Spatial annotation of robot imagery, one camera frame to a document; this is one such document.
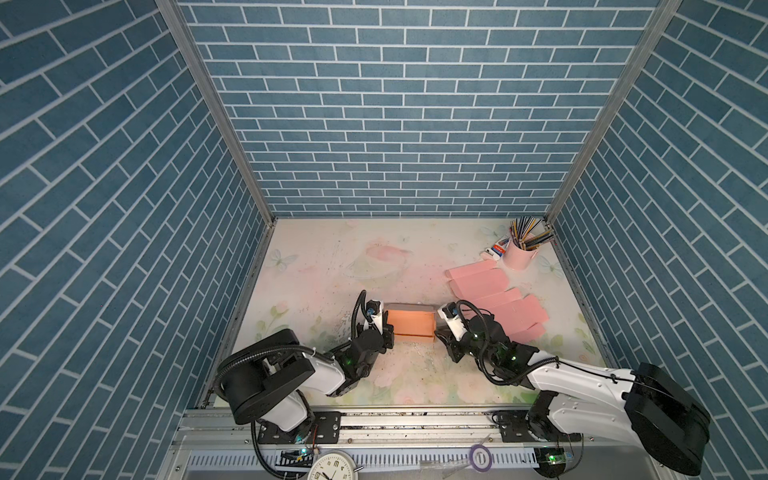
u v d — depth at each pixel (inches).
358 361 25.7
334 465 25.8
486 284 40.0
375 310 29.0
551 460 27.7
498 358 25.3
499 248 43.7
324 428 29.1
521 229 40.0
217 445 28.3
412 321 36.7
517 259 39.9
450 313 28.4
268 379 17.4
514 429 29.0
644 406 16.6
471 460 27.4
